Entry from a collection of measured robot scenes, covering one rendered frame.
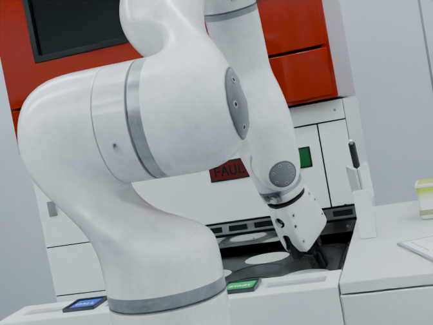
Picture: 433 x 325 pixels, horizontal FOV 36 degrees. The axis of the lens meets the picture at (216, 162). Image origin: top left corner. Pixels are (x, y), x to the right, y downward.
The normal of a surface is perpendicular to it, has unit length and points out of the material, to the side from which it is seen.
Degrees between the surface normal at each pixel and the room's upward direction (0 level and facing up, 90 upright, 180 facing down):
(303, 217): 90
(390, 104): 90
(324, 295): 90
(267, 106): 65
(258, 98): 60
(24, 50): 90
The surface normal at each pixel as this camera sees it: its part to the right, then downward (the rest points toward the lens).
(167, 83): -0.25, -0.41
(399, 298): -0.26, 0.10
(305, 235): 0.69, -0.07
